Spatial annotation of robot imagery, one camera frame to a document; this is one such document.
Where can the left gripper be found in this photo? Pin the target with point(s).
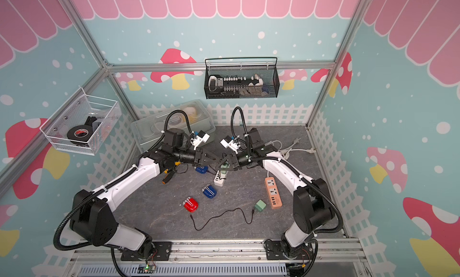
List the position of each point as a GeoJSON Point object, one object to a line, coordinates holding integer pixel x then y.
{"type": "Point", "coordinates": [199, 157]}

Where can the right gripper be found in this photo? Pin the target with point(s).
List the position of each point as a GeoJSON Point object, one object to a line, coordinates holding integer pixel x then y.
{"type": "Point", "coordinates": [230, 160]}

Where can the white power strip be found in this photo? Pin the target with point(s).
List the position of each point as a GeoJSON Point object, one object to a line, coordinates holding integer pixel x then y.
{"type": "Point", "coordinates": [220, 178]}

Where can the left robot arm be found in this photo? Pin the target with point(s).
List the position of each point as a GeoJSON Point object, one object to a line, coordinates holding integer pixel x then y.
{"type": "Point", "coordinates": [91, 220]}

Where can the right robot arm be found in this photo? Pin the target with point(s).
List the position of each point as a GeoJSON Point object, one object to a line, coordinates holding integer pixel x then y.
{"type": "Point", "coordinates": [313, 208]}

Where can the orange black screwdriver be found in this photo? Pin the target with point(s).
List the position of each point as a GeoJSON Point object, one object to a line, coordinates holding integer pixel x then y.
{"type": "Point", "coordinates": [168, 177]}

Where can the orange power strip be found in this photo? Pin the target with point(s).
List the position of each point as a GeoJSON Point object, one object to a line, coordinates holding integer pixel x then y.
{"type": "Point", "coordinates": [273, 193]}

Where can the clear plastic storage box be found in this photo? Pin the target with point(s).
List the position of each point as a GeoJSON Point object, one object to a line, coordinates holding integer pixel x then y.
{"type": "Point", "coordinates": [148, 130]}

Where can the black socket bit holder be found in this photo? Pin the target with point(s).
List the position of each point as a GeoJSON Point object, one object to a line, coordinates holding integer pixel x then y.
{"type": "Point", "coordinates": [235, 85]}

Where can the black tape roll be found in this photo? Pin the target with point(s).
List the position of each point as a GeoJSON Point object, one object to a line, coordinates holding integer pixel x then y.
{"type": "Point", "coordinates": [80, 135]}

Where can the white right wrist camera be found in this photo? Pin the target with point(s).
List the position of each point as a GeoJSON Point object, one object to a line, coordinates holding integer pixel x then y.
{"type": "Point", "coordinates": [230, 143]}

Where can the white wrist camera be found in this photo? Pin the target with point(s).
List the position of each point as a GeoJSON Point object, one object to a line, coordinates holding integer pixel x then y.
{"type": "Point", "coordinates": [230, 143]}
{"type": "Point", "coordinates": [200, 138]}

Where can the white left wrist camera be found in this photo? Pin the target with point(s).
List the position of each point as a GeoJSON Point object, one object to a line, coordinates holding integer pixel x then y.
{"type": "Point", "coordinates": [200, 138]}

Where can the black wire mesh basket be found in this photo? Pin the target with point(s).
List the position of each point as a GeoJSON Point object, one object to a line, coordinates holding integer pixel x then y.
{"type": "Point", "coordinates": [264, 67]}

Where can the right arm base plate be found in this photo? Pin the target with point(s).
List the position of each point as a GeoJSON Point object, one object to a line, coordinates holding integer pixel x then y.
{"type": "Point", "coordinates": [281, 250]}

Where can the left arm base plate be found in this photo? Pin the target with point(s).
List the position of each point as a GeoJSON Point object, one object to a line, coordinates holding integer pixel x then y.
{"type": "Point", "coordinates": [151, 251]}

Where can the white wire wall basket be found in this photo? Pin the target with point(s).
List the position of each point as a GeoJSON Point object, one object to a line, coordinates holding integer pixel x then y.
{"type": "Point", "coordinates": [82, 124]}

